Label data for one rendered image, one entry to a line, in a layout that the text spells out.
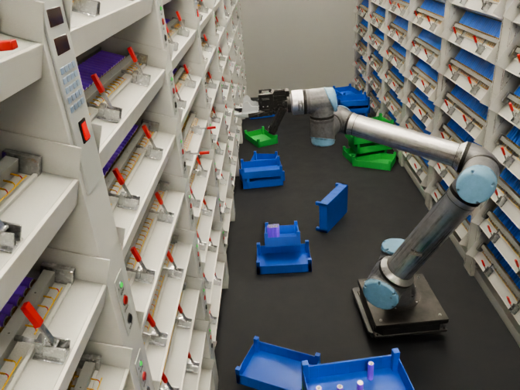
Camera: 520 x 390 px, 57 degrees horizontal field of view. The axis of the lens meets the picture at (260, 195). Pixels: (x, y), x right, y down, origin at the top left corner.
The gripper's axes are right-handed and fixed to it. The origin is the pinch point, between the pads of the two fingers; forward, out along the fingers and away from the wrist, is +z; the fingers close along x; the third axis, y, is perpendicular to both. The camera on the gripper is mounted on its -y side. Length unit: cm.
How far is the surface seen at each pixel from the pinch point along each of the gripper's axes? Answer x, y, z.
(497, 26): -55, 12, -117
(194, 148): 5.0, -10.6, 17.3
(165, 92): 40.2, 20.8, 16.0
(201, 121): -26.7, -10.4, 18.1
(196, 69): -29.5, 11.4, 17.0
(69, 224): 110, 20, 19
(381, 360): 66, -62, -40
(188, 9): -29.8, 34.8, 16.8
